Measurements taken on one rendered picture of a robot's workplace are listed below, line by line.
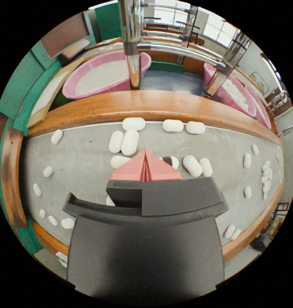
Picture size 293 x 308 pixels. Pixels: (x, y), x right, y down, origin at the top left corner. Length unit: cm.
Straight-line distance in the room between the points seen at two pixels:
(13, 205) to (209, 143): 53
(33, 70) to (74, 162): 45
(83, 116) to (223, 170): 27
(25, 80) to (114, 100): 43
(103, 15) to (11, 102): 251
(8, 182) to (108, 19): 272
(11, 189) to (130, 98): 40
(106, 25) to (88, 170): 271
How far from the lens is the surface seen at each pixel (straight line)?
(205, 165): 15
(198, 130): 16
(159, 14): 505
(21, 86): 49
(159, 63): 41
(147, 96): 16
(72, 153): 20
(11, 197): 39
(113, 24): 269
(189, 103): 17
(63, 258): 34
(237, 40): 19
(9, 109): 44
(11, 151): 37
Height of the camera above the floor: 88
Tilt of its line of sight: 78 degrees down
